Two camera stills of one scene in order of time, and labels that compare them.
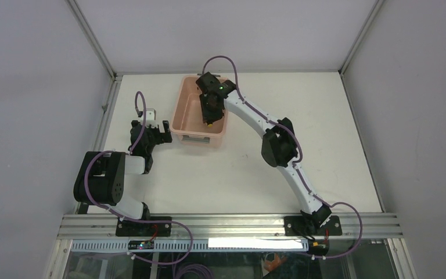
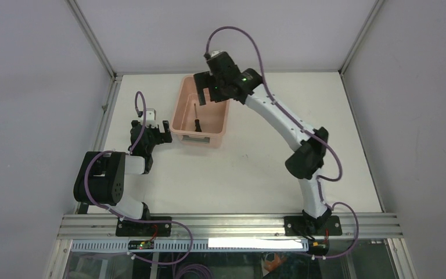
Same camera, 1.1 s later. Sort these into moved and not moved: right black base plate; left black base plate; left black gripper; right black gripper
Moved: right black gripper
Not moved: left black gripper; left black base plate; right black base plate
